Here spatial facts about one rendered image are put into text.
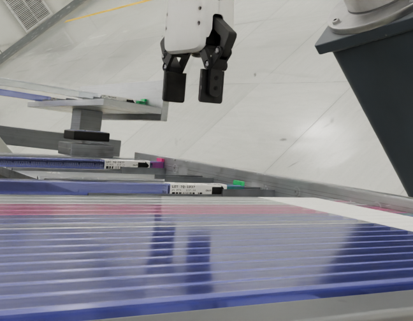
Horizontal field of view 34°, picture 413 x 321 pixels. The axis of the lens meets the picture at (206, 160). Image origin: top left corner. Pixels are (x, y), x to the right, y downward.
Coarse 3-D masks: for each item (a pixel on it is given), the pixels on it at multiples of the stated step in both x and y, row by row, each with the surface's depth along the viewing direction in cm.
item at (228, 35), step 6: (216, 18) 80; (216, 24) 80; (222, 24) 79; (216, 30) 80; (222, 30) 79; (228, 30) 78; (222, 36) 79; (228, 36) 78; (234, 36) 78; (222, 42) 79; (228, 42) 78; (234, 42) 79; (222, 48) 79; (228, 48) 79; (222, 54) 79; (228, 54) 79
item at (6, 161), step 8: (0, 160) 73; (8, 160) 74; (16, 160) 74; (24, 160) 74; (32, 160) 75; (40, 160) 75; (48, 160) 76; (56, 160) 76; (64, 160) 77; (72, 160) 77; (80, 160) 78; (88, 160) 78; (96, 160) 79; (104, 160) 79; (152, 160) 84; (80, 168) 78; (88, 168) 78; (96, 168) 79; (104, 168) 80
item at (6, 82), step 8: (0, 80) 96; (8, 80) 97; (16, 80) 98; (24, 88) 98; (32, 88) 99; (40, 88) 100; (48, 88) 100; (56, 88) 101; (64, 88) 102; (72, 96) 103; (80, 96) 103; (88, 96) 104; (96, 96) 105
